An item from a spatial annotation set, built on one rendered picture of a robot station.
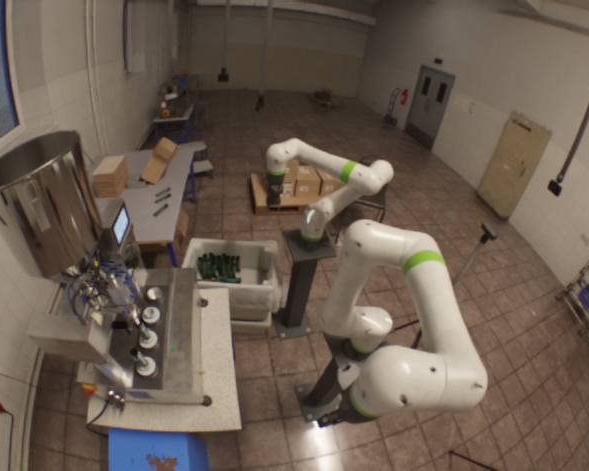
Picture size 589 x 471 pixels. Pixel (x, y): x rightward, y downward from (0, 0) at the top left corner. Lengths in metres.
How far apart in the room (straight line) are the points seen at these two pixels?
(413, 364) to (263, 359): 1.80
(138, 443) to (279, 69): 10.81
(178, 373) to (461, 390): 0.89
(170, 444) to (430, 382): 1.23
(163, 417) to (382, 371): 1.06
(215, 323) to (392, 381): 1.15
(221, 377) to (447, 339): 1.02
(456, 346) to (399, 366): 0.14
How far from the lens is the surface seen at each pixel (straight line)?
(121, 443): 1.53
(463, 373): 0.47
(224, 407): 1.27
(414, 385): 0.42
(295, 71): 11.00
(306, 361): 2.18
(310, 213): 1.43
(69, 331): 0.90
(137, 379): 1.08
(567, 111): 5.57
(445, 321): 0.55
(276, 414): 2.03
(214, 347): 1.37
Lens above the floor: 1.98
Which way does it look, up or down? 40 degrees down
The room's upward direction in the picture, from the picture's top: 9 degrees clockwise
